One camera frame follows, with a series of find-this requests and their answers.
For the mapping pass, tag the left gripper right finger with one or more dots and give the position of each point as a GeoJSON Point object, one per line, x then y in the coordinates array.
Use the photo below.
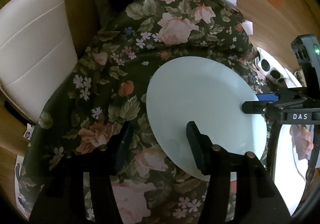
{"type": "Point", "coordinates": [257, 198]}

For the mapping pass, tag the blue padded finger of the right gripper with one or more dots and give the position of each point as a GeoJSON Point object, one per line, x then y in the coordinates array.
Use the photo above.
{"type": "Point", "coordinates": [254, 107]}
{"type": "Point", "coordinates": [267, 97]}

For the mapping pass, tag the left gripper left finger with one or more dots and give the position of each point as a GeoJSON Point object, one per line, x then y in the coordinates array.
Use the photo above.
{"type": "Point", "coordinates": [79, 189]}

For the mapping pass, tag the mint green plate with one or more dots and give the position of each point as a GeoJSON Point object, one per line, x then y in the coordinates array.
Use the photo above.
{"type": "Point", "coordinates": [211, 95]}

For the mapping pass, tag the person right hand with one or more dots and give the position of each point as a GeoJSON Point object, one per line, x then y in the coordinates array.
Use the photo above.
{"type": "Point", "coordinates": [302, 141]}

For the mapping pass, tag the small white box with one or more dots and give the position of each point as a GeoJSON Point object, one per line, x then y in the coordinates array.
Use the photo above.
{"type": "Point", "coordinates": [248, 27]}

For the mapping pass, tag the floral dark tablecloth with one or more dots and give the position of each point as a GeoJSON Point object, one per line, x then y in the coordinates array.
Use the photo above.
{"type": "Point", "coordinates": [108, 87]}

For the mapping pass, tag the pink jug with handle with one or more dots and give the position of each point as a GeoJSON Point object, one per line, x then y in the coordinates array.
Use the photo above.
{"type": "Point", "coordinates": [37, 52]}

